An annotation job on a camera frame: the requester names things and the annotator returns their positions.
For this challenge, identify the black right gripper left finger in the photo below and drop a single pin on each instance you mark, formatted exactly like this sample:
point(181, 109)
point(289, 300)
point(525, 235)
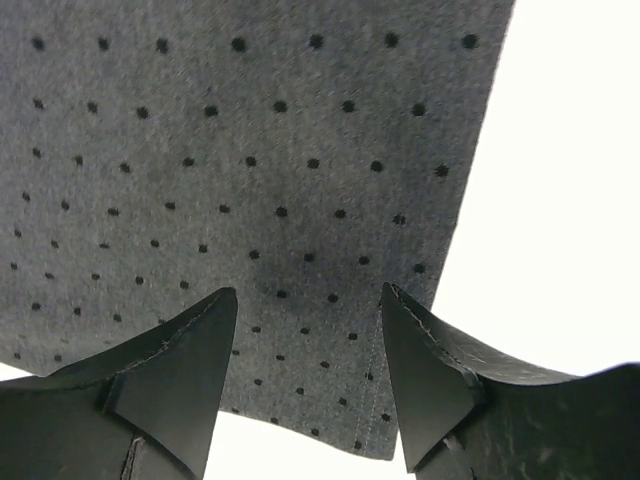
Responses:
point(144, 409)

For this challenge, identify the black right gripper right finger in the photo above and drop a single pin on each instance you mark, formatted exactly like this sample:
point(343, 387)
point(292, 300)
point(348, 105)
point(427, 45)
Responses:
point(466, 410)

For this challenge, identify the dark grey dotted skirt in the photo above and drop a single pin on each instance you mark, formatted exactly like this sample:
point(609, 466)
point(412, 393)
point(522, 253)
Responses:
point(303, 153)

